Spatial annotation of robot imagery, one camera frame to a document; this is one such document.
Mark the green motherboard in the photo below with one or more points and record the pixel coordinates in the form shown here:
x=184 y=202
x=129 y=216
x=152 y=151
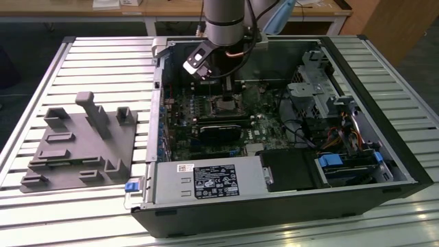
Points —
x=267 y=128

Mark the black open PC case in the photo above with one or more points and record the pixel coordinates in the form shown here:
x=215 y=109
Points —
x=240 y=218

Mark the grey power supply with label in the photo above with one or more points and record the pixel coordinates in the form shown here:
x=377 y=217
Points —
x=171 y=185

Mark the grey parts rack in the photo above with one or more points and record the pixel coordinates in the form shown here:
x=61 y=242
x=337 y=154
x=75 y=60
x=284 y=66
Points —
x=85 y=144

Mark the small silver chipset heatsink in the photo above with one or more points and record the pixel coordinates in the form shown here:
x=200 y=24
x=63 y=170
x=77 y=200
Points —
x=256 y=148

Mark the wooden desk with white legs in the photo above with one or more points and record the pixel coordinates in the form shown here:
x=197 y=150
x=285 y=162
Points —
x=68 y=13

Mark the blue plastic clip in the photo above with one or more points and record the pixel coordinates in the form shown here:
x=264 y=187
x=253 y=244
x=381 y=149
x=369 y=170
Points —
x=377 y=157

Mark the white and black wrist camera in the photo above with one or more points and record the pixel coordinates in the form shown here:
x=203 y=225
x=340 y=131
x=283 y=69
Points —
x=196 y=60

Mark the silver CPU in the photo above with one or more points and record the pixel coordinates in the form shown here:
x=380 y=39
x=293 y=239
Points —
x=228 y=106

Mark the pale blue teach pendant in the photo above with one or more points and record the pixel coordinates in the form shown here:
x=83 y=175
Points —
x=277 y=20

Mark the wooden cabinet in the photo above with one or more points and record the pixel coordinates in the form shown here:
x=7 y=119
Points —
x=393 y=25

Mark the perforated metal drive cage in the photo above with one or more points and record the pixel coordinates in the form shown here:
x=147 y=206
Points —
x=304 y=103

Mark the black graphics card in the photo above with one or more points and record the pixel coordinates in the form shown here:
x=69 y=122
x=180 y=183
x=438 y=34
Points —
x=219 y=135

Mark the hard disk in blue carrier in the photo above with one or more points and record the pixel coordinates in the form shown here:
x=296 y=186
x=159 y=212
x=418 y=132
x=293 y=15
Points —
x=331 y=160

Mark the white box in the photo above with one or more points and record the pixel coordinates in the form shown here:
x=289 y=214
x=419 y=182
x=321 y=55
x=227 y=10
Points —
x=129 y=2
x=105 y=5

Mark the RAM slot with white clips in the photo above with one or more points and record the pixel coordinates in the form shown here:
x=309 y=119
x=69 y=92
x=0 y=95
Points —
x=223 y=122
x=223 y=119

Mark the CPU socket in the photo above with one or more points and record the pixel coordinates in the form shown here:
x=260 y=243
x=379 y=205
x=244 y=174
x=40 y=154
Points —
x=241 y=111

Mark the blue case latch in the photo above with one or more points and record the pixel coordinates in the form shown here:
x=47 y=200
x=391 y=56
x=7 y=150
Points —
x=132 y=187

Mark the round silver coin battery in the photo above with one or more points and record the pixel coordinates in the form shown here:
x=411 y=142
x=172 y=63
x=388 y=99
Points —
x=261 y=89

